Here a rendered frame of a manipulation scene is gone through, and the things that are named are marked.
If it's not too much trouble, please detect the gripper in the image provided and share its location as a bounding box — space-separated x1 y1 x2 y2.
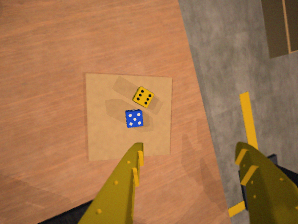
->
78 142 298 224

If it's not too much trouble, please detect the yellow die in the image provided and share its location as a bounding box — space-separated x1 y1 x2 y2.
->
132 87 154 108

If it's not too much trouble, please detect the tan flat mat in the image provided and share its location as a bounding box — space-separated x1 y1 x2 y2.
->
86 73 172 161

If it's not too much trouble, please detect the blue die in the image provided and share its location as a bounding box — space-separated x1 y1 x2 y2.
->
125 109 143 128

